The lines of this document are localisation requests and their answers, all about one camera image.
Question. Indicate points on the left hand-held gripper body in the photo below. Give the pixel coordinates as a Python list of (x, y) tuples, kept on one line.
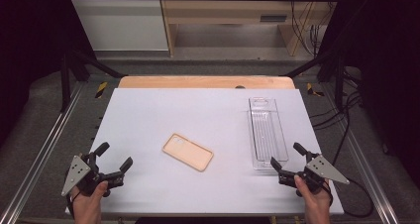
[(76, 172)]

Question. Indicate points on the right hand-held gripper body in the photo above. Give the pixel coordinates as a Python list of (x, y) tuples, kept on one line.
[(325, 171)]

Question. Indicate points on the clear plastic packaging tray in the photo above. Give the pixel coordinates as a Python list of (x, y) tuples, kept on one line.
[(266, 133)]

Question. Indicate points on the beige phone case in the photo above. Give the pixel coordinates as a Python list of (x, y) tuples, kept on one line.
[(187, 151)]

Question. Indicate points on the person's left hand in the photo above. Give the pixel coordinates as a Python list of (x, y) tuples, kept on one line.
[(87, 205)]

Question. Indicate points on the person's right hand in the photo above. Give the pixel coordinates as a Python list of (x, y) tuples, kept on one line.
[(315, 205)]

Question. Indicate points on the yellow black tape strip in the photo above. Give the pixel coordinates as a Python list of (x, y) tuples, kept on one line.
[(101, 89), (312, 90)]

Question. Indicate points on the white table mat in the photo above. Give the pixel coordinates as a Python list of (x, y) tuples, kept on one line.
[(204, 118)]

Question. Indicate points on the dark round table grommet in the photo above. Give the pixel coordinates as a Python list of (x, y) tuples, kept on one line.
[(240, 87)]

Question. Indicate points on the wooden table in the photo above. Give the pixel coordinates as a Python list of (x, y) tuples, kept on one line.
[(198, 82)]

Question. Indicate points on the black curtain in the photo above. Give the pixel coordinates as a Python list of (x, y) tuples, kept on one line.
[(386, 68), (29, 52)]

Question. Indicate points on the white cabinet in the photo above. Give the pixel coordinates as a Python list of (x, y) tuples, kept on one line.
[(122, 22)]

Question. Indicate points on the wooden desk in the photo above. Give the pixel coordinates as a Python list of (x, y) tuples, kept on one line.
[(228, 11)]

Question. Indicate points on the metal floor rail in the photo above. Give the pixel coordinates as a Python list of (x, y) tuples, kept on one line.
[(366, 164), (39, 151)]

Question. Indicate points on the black diagonal frame strut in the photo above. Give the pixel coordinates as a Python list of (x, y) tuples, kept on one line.
[(317, 63), (95, 65)]

